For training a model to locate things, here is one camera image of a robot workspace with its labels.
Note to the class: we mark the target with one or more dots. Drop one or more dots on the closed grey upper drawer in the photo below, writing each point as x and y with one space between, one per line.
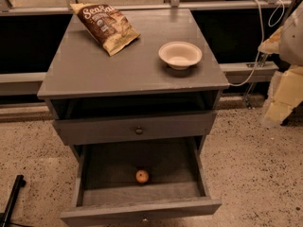
122 128

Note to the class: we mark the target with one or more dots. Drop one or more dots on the small orange fruit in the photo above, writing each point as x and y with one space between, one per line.
142 176

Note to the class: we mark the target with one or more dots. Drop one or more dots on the white paper bowl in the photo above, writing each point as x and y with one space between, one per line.
180 55

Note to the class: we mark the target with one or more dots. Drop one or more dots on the black bar on floor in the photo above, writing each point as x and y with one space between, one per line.
6 215

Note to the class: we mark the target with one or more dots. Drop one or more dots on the open grey middle drawer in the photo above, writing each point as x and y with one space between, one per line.
107 191

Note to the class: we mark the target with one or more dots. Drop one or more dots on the brown sea salt chip bag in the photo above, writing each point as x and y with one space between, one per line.
108 26

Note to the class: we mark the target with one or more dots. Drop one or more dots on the grey metal railing frame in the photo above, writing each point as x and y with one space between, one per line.
19 82

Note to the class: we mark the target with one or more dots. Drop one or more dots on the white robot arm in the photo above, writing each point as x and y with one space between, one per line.
287 42

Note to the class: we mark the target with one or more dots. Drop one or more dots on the round metal drawer knob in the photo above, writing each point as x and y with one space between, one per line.
138 131

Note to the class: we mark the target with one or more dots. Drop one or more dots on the grey wooden drawer cabinet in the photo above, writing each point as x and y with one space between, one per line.
143 103

